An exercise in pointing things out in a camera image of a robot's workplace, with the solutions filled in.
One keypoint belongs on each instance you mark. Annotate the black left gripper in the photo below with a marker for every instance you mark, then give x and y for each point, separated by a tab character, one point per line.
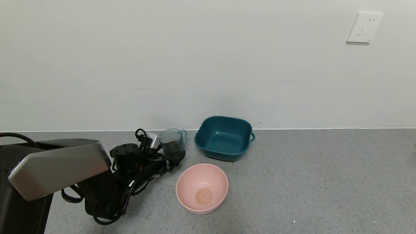
175	158

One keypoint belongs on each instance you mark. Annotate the teal square plastic tray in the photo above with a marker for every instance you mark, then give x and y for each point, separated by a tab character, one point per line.
224	139

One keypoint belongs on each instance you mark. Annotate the transparent teal ribbed cup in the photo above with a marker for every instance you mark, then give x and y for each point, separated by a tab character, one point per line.
167	136

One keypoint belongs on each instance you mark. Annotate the white wall socket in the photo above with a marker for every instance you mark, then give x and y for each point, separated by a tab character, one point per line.
364	27

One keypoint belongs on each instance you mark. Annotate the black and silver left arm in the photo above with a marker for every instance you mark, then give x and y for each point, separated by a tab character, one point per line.
58	165

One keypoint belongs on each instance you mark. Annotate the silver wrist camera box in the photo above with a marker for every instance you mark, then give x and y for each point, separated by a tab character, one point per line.
153	139

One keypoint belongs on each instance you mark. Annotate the pink plastic bowl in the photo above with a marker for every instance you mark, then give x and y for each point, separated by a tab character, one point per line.
201	188

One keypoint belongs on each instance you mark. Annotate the roasted coffee beans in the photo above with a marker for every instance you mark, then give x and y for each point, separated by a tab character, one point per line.
176	148

